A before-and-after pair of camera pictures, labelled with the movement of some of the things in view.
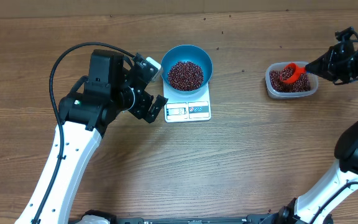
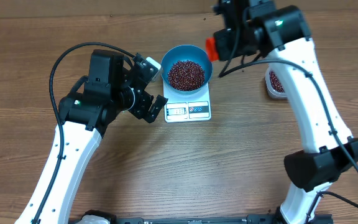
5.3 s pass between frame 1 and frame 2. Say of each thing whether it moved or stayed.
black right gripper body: moved
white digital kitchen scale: stayed
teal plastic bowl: stayed
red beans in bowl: stayed
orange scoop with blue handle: moved
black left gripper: stayed
